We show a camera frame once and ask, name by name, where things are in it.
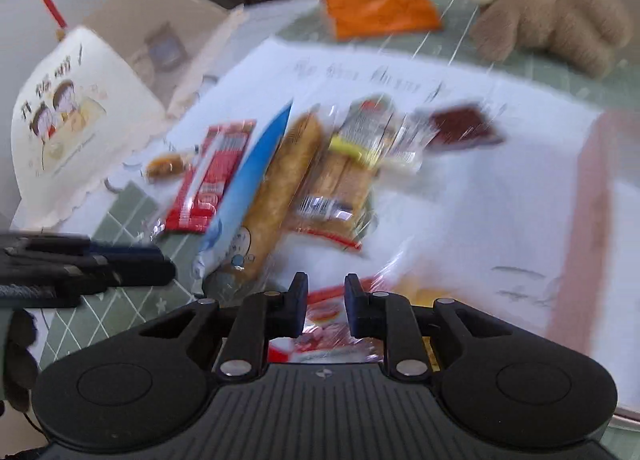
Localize blue white snack bag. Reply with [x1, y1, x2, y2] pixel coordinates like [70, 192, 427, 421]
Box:
[192, 101, 293, 287]

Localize cream cartoon paper bag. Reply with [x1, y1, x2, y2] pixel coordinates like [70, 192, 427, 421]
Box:
[11, 27, 167, 229]

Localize small brown wrapped candy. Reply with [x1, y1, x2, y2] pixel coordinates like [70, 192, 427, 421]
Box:
[143, 149, 198, 183]

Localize red striped snack pack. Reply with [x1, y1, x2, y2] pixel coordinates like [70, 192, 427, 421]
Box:
[164, 121, 256, 233]

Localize long golden bread stick pack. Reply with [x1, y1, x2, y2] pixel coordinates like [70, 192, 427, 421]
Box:
[230, 110, 323, 283]

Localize black gloved left hand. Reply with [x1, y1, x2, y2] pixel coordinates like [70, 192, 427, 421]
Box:
[1, 309, 39, 414]

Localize beige chair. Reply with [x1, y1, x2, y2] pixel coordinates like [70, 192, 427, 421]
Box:
[81, 0, 247, 119]

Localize brown plush teddy bear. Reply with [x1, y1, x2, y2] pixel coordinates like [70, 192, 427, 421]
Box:
[469, 0, 634, 78]

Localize dark red chocolate packet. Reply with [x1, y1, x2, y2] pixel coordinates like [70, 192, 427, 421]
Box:
[426, 102, 504, 152]

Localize pink cardboard box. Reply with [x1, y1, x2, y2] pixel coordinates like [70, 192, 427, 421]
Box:
[546, 111, 639, 408]

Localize yellow-top clear snack packet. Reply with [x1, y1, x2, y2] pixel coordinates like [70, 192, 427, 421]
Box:
[329, 94, 436, 174]

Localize orange plastic bag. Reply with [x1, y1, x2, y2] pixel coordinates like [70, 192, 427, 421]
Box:
[322, 0, 442, 40]

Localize brown cracker pack red ends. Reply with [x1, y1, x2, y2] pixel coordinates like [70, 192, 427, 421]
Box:
[285, 151, 376, 252]

